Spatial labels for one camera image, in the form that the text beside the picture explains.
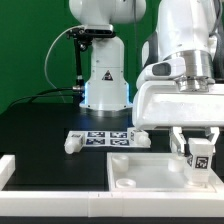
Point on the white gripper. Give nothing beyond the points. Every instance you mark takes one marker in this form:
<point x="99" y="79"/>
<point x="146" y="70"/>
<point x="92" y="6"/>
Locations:
<point x="159" y="103"/>

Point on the white square tabletop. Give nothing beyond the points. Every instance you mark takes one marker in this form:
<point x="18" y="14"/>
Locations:
<point x="154" y="172"/>

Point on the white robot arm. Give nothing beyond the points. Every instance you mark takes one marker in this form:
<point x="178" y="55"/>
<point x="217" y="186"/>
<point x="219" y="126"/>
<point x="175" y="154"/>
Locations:
<point x="185" y="28"/>

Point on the fiducial marker sheet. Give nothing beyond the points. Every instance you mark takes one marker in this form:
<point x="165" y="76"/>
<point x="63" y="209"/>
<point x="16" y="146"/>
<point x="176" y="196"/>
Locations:
<point x="102" y="138"/>

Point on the white U-shaped fence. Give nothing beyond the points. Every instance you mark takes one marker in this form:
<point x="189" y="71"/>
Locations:
<point x="104" y="204"/>

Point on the black camera on stand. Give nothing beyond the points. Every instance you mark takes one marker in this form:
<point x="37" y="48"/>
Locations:
<point x="82" y="38"/>

